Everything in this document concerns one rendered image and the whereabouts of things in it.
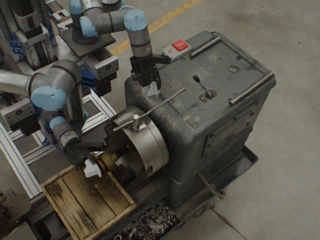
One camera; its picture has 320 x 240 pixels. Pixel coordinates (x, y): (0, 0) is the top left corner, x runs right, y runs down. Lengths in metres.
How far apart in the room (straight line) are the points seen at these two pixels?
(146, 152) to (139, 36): 0.47
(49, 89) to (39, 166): 1.32
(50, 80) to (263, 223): 1.88
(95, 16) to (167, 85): 0.45
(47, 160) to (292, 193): 1.85
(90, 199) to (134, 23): 0.85
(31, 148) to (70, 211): 1.11
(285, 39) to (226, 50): 2.27
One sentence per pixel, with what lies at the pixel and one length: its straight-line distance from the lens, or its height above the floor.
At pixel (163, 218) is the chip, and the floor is 0.56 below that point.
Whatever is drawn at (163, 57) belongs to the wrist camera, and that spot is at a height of 1.46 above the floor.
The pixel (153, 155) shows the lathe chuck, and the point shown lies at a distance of 1.41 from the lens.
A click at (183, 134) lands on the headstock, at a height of 1.24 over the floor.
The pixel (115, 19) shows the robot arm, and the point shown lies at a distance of 1.28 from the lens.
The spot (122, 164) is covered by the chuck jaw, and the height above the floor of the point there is 1.11.
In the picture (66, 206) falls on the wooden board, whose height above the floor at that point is 0.88.
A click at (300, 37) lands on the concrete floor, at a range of 4.03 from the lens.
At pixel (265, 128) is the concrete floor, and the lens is 3.06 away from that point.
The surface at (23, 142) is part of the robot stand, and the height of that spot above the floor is 0.21.
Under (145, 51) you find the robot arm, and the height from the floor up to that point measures 1.54.
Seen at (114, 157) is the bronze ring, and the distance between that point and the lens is 1.47.
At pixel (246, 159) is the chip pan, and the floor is 0.54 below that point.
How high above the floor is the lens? 2.39
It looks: 55 degrees down
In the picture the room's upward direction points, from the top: 4 degrees clockwise
